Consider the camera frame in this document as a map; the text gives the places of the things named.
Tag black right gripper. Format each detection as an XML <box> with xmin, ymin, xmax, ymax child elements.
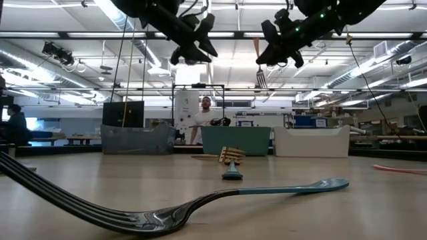
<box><xmin>256</xmin><ymin>9</ymin><xmax>341</xmax><ymax>69</ymax></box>

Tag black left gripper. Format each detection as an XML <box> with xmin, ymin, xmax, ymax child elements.
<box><xmin>143</xmin><ymin>3</ymin><xmax>219</xmax><ymax>66</ymax></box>

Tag silver fork with pink handle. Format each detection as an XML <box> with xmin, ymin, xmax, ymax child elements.
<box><xmin>252</xmin><ymin>36</ymin><xmax>268</xmax><ymax>90</ymax></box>

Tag gold fork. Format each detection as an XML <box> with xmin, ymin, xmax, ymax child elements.
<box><xmin>191</xmin><ymin>146</ymin><xmax>247</xmax><ymax>166</ymax></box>

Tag person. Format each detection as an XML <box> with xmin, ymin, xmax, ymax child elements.
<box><xmin>3</xmin><ymin>103</ymin><xmax>33</xmax><ymax>147</ymax></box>
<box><xmin>189</xmin><ymin>96</ymin><xmax>218</xmax><ymax>145</ymax></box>

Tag blue storage bin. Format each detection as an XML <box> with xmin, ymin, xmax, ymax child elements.
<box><xmin>293</xmin><ymin>115</ymin><xmax>328</xmax><ymax>129</ymax></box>

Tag teal plastic bin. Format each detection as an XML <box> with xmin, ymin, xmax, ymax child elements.
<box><xmin>200</xmin><ymin>125</ymin><xmax>272</xmax><ymax>157</ymax></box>

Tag white plastic bin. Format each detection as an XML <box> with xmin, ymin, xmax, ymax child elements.
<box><xmin>272</xmin><ymin>125</ymin><xmax>351</xmax><ymax>158</ymax></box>

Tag black monitor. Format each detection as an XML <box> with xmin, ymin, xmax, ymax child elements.
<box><xmin>101</xmin><ymin>101</ymin><xmax>145</xmax><ymax>129</ymax></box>

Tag grey plastic bin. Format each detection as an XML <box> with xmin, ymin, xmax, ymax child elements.
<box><xmin>99</xmin><ymin>123</ymin><xmax>177</xmax><ymax>155</ymax></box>

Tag long wooden background table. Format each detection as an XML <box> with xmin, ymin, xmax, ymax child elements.
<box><xmin>349</xmin><ymin>134</ymin><xmax>427</xmax><ymax>141</ymax></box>

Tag wooden background bench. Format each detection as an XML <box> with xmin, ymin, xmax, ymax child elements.
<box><xmin>65</xmin><ymin>135</ymin><xmax>101</xmax><ymax>147</ymax></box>

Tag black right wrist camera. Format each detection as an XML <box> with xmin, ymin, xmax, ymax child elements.
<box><xmin>261</xmin><ymin>19</ymin><xmax>284</xmax><ymax>47</ymax></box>

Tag black background rig frame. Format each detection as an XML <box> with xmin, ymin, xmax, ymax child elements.
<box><xmin>171</xmin><ymin>83</ymin><xmax>226</xmax><ymax>128</ymax></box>

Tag black overhead frame bar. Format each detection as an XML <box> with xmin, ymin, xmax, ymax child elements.
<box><xmin>0</xmin><ymin>31</ymin><xmax>427</xmax><ymax>41</ymax></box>

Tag black hanging cable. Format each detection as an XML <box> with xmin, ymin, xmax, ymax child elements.
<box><xmin>109</xmin><ymin>15</ymin><xmax>129</xmax><ymax>103</ymax></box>
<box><xmin>141</xmin><ymin>25</ymin><xmax>149</xmax><ymax>102</ymax></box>

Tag black ceiling camera cluster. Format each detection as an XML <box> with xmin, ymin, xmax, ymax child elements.
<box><xmin>41</xmin><ymin>41</ymin><xmax>76</xmax><ymax>67</ymax></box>

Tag pink handled utensil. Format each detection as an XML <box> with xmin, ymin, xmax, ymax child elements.
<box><xmin>372</xmin><ymin>163</ymin><xmax>427</xmax><ymax>176</ymax></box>

